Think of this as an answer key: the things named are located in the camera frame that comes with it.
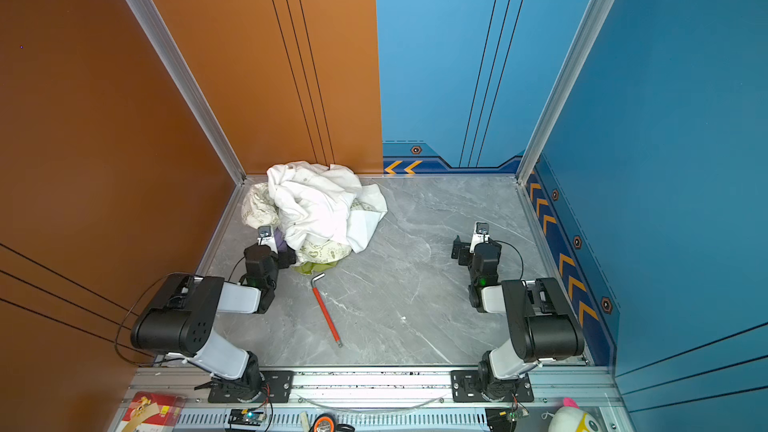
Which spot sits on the green circuit board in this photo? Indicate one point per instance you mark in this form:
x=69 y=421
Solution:
x=247 y=419

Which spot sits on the red cardboard box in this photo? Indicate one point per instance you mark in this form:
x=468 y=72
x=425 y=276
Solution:
x=152 y=412

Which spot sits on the white plush toy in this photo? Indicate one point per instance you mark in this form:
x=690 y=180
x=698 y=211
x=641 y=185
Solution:
x=571 y=418

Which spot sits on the purple cloth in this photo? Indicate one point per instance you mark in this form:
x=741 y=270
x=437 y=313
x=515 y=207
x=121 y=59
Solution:
x=281 y=244

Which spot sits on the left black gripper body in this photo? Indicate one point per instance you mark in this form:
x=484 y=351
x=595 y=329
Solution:
x=284 y=259

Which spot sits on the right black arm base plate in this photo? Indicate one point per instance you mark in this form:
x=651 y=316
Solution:
x=467 y=387

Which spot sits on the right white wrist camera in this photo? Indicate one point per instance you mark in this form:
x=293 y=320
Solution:
x=480 y=235

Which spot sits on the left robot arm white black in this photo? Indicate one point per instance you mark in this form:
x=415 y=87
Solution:
x=178 y=322

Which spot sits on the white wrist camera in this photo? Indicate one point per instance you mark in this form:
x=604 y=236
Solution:
x=480 y=235
x=266 y=237

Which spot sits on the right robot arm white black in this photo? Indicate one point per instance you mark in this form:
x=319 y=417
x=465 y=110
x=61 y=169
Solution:
x=541 y=327

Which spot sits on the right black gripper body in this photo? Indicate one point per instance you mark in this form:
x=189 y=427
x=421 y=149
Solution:
x=464 y=249

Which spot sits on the white cloth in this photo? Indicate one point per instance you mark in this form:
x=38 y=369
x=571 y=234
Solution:
x=319 y=204

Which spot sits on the aluminium front rail frame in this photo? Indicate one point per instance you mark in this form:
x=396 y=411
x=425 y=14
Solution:
x=393 y=398

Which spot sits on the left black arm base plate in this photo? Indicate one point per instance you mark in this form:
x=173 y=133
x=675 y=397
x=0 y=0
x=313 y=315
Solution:
x=274 y=386

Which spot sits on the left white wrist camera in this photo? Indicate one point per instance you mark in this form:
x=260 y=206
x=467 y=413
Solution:
x=266 y=237

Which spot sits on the floral patterned cream cloth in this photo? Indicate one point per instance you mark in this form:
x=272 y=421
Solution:
x=258 y=208

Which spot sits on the green cloth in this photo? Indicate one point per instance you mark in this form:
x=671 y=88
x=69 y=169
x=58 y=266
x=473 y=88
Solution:
x=311 y=268

